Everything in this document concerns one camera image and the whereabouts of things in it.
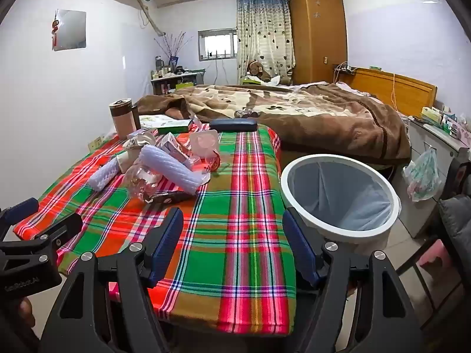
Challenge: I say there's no clear crumpled plastic packaging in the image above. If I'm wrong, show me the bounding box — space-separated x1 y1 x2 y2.
123 158 166 201

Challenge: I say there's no white air conditioner pipe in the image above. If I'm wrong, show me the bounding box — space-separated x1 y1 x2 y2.
138 0 164 37

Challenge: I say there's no pink clear plastic container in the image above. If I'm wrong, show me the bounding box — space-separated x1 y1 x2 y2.
189 129 220 171

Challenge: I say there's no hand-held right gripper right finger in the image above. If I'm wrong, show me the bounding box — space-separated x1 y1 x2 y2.
281 208 424 353

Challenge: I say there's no small white foam net sleeve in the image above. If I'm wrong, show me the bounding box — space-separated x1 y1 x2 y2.
87 158 120 192

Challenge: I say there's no plaid tablecloth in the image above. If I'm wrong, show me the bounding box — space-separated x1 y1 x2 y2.
13 123 298 337

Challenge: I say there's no dark snack wrapper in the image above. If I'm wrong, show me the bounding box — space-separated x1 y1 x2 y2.
143 189 197 204

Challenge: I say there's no dark blue glasses case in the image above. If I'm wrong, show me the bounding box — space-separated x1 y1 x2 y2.
210 119 258 133

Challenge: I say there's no person's left hand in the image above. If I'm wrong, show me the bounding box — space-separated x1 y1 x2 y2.
15 296 37 342

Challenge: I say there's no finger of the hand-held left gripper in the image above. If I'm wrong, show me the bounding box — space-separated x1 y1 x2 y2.
0 197 40 237
20 212 84 252

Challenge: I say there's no red hanging ornament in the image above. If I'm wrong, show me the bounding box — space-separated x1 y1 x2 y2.
51 10 60 50

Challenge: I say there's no blue vase with branches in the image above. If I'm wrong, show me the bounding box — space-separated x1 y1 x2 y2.
155 31 194 72

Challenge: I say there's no wooden headboard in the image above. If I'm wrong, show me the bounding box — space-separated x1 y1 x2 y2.
339 67 438 118

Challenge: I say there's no brown teddy bear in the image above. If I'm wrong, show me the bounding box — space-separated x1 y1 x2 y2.
246 61 273 82

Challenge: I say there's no grey bin liner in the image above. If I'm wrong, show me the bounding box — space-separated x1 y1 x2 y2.
287 160 392 232

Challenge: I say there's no large white foam net sleeve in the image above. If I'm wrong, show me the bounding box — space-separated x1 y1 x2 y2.
141 144 207 194

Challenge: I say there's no row of small boxes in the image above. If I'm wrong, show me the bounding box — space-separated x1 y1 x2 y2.
419 105 471 140

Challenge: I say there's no heart patterned curtain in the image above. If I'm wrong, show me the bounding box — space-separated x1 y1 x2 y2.
235 0 296 81

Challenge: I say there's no wooden wardrobe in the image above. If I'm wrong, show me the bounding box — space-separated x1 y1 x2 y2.
289 0 348 85

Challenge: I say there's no purple milk carton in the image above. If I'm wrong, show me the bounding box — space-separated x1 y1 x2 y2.
158 132 192 166

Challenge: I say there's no wall mirror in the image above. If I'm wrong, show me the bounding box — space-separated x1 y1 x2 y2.
54 9 87 51

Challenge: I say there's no green flat box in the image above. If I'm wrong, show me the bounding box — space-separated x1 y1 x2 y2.
139 114 193 134

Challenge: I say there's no grey cushioned chair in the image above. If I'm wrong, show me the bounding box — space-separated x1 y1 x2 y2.
438 197 471 265

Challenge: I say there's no white bedside cabinet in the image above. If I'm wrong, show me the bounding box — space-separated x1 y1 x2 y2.
407 116 471 239

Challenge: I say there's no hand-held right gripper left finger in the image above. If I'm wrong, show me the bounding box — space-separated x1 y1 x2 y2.
39 207 185 353

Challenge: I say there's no white round trash bin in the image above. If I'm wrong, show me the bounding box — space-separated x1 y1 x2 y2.
280 154 402 256

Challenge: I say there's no barred window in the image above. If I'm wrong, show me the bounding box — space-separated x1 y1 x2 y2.
198 29 238 61

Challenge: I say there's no brown printed blanket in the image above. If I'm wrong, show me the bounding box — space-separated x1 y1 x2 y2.
132 82 412 166

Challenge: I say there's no pink stool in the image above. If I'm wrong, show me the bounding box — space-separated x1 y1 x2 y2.
417 239 462 276

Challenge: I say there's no brown and pink mug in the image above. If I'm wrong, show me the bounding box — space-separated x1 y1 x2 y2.
109 98 141 136

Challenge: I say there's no cluttered desk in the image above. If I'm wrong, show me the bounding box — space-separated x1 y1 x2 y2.
150 68 207 96

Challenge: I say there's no hanging printed plastic bag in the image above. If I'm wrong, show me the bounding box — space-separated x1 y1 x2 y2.
403 149 442 202

